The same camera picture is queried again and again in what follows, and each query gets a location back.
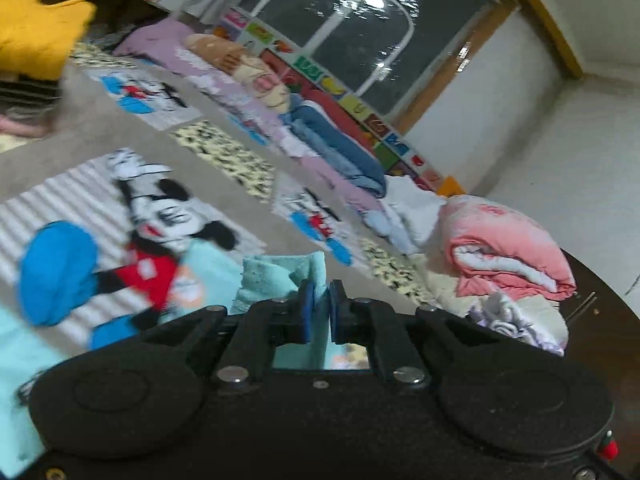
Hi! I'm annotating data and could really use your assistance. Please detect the blue folded jeans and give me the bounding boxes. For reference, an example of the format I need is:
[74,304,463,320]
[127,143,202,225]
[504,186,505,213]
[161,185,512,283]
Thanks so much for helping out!
[284,101,389,199]

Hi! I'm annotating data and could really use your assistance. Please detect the light blue printed garment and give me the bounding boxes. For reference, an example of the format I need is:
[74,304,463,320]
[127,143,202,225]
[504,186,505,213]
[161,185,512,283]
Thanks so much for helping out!
[0,239,372,478]

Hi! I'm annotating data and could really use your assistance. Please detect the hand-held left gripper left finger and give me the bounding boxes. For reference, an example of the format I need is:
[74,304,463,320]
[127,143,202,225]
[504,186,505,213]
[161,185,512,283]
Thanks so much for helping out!
[142,280,317,387]

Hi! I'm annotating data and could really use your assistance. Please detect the white cloth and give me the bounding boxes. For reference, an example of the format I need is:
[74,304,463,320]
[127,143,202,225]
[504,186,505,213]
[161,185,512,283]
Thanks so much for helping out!
[364,175,449,256]

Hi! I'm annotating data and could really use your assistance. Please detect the lavender cloth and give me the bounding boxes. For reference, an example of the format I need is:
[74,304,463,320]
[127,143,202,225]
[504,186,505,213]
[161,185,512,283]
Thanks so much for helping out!
[467,291,536,348]

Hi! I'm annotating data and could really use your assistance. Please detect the yellow garment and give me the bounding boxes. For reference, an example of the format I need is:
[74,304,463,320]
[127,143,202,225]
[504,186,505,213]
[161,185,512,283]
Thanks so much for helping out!
[0,0,97,82]

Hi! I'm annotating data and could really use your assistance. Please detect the dark wooden table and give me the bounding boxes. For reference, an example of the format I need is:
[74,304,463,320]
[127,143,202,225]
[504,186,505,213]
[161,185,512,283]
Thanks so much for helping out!
[549,247,640,478]

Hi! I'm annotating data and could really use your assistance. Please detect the cartoon mouse printed blanket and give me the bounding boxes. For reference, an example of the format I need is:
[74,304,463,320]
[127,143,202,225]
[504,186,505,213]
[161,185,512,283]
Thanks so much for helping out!
[0,42,451,361]

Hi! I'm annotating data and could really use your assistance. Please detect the peach folded blanket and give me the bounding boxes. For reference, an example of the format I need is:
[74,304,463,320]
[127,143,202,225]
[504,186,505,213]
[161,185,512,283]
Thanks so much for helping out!
[182,33,292,112]

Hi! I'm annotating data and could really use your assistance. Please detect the colourful foam puzzle mat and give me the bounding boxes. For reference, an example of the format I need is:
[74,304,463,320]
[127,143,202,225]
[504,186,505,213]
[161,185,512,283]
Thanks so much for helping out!
[215,6,467,197]

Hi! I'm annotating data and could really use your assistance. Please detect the purple blanket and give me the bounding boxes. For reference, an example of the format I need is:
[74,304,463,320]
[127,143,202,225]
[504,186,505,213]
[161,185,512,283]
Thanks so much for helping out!
[112,16,392,217]

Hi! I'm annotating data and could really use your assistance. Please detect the pink folded quilt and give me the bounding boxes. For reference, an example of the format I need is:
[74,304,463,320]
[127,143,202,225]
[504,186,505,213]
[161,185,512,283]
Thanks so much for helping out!
[439,194,577,302]

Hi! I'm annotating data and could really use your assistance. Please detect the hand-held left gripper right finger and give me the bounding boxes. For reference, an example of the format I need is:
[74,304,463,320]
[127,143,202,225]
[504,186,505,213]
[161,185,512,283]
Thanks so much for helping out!
[327,279,501,390]

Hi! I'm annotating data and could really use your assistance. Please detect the lavender white garment pile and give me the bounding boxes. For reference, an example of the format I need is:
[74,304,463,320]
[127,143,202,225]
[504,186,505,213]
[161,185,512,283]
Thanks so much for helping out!
[424,280,571,357]

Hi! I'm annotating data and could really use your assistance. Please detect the window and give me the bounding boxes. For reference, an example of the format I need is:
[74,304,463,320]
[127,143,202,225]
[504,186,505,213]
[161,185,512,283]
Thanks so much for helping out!
[239,0,517,128]

